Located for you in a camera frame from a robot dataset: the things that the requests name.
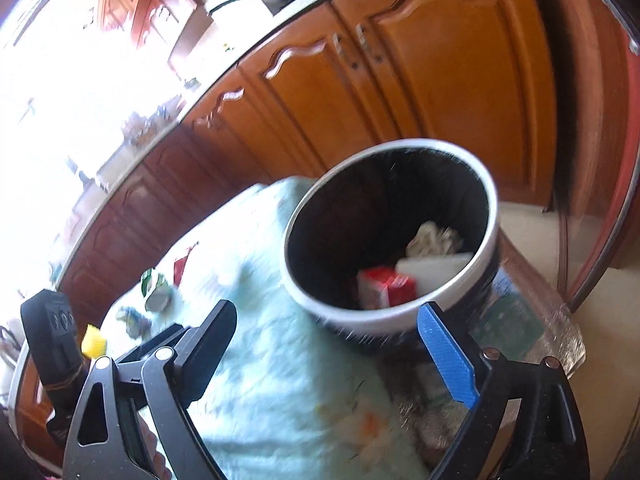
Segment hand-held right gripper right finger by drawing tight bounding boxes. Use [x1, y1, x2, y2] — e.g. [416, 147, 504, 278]
[416, 301, 591, 480]

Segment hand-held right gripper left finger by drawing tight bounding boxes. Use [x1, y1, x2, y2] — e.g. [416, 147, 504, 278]
[62, 299, 238, 480]

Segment white foam fruit net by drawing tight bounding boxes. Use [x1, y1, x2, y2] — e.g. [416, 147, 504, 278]
[397, 251, 473, 296]

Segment red triangular wrapper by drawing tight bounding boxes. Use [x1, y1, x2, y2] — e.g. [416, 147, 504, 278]
[356, 266, 417, 311]

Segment white tissue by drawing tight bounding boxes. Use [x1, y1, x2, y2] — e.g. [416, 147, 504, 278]
[407, 221, 466, 258]

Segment black bin with white rim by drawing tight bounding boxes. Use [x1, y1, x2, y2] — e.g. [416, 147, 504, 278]
[279, 138, 501, 356]

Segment person's left hand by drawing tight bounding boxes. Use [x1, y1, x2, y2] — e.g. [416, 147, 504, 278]
[137, 416, 174, 480]

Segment yellow foam fruit net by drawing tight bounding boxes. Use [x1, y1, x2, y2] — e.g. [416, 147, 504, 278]
[80, 324, 108, 360]

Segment light blue floral tablecloth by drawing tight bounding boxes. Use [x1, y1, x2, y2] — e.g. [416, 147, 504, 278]
[107, 176, 431, 480]

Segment crumpled silver wrapper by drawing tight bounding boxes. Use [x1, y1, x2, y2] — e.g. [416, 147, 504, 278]
[116, 305, 151, 338]

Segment green round wrapper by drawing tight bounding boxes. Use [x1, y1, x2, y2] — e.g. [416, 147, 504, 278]
[140, 269, 173, 311]

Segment red wrapper with white label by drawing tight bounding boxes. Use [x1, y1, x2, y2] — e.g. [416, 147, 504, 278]
[172, 245, 198, 286]

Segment wooden lower cabinets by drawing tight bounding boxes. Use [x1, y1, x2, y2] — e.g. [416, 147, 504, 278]
[10, 0, 566, 441]

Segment wooden cabinets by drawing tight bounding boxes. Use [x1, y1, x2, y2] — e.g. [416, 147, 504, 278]
[97, 0, 201, 61]
[10, 0, 566, 441]

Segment wooden upper cabinets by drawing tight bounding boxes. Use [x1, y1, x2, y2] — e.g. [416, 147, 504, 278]
[97, 0, 201, 61]

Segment wooden sliding door frame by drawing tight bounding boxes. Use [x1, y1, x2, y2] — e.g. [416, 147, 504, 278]
[520, 0, 640, 311]

